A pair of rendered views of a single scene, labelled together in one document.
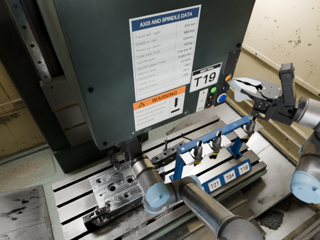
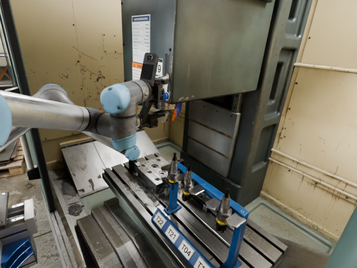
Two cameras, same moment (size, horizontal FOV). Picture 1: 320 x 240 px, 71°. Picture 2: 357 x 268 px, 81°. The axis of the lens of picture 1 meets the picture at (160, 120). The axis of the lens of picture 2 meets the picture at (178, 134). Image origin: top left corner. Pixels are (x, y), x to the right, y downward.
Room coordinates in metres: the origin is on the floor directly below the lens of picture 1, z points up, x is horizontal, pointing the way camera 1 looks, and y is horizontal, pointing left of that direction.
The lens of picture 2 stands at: (0.45, -1.07, 1.83)
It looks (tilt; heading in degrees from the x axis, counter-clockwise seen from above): 24 degrees down; 79
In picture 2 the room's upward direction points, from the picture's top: 4 degrees clockwise
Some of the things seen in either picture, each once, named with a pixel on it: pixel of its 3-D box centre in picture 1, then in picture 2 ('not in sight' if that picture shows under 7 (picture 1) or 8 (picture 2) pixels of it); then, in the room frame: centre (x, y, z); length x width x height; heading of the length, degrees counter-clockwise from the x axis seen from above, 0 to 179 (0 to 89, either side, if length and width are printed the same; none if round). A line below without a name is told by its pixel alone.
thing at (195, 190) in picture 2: (224, 141); (195, 190); (0.69, -0.33, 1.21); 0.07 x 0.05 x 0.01; 30
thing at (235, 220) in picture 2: (256, 125); (235, 220); (0.80, -0.52, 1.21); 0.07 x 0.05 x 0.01; 30
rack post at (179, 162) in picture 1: (178, 168); (173, 189); (0.63, -0.11, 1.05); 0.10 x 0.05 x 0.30; 30
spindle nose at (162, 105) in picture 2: not in sight; (165, 97); (0.59, 0.16, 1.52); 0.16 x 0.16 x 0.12
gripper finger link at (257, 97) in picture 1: (256, 94); not in sight; (0.49, -0.27, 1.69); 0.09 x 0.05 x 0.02; 60
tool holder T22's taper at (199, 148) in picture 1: (198, 148); (173, 165); (0.61, -0.18, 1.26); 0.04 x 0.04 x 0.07
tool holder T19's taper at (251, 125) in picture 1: (251, 123); (225, 202); (0.77, -0.47, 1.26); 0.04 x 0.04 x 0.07
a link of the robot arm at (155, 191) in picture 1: (153, 187); not in sight; (0.34, 0.02, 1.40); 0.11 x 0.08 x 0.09; 30
